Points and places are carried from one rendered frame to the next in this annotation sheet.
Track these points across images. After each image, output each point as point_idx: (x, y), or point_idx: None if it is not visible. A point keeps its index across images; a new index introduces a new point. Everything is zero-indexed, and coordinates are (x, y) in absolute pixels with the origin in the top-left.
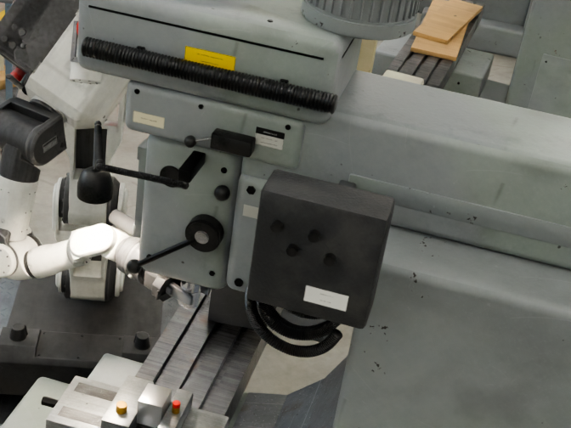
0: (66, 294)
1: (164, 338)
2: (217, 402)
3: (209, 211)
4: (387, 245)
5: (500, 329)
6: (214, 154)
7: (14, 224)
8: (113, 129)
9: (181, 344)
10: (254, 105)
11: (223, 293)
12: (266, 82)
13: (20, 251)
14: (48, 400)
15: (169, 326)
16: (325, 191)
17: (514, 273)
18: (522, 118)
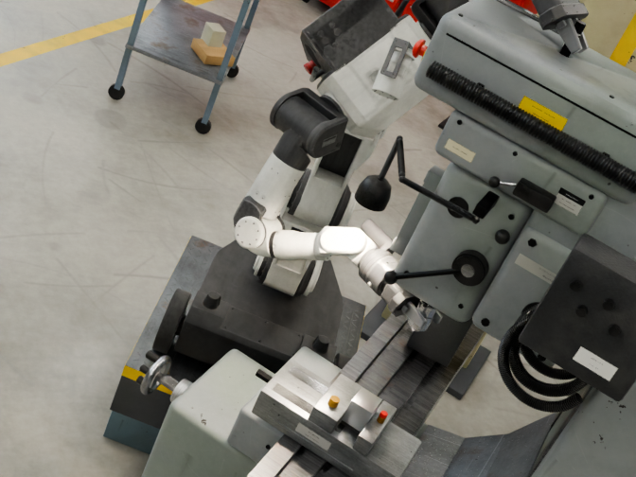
0: (261, 278)
1: (365, 349)
2: (406, 424)
3: (481, 250)
4: None
5: None
6: (507, 200)
7: (272, 203)
8: (368, 142)
9: (379, 360)
10: (567, 167)
11: (431, 325)
12: (591, 151)
13: (269, 230)
14: (263, 373)
15: (371, 340)
16: (629, 267)
17: None
18: None
